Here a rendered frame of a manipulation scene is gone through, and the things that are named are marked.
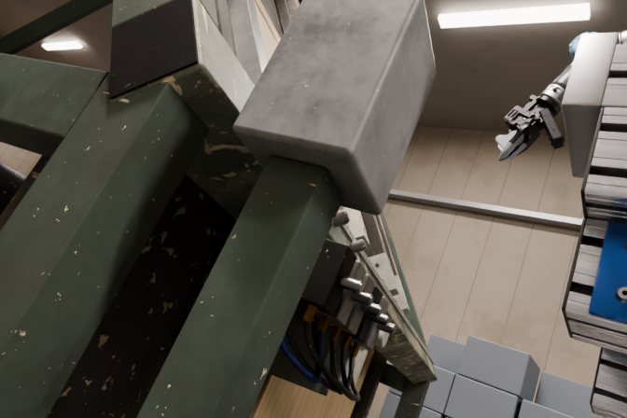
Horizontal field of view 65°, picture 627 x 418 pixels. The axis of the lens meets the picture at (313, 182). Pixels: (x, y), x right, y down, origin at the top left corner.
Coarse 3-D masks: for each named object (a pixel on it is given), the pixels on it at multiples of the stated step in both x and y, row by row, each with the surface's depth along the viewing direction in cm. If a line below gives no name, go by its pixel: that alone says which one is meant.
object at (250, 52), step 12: (228, 0) 94; (240, 0) 93; (252, 0) 98; (240, 12) 92; (252, 12) 93; (240, 24) 90; (252, 24) 89; (240, 36) 88; (252, 36) 87; (240, 48) 87; (252, 48) 86; (240, 60) 85; (252, 60) 84; (264, 60) 88; (252, 72) 83
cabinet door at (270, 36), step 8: (256, 0) 117; (256, 8) 114; (264, 8) 125; (264, 16) 121; (264, 24) 118; (272, 24) 130; (264, 32) 114; (272, 32) 125; (264, 40) 110; (272, 40) 122; (264, 48) 107; (272, 48) 118
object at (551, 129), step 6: (546, 108) 135; (540, 114) 135; (546, 114) 134; (546, 120) 133; (552, 120) 132; (546, 126) 133; (552, 126) 131; (552, 132) 131; (558, 132) 130; (552, 138) 130; (558, 138) 129; (552, 144) 131; (558, 144) 130
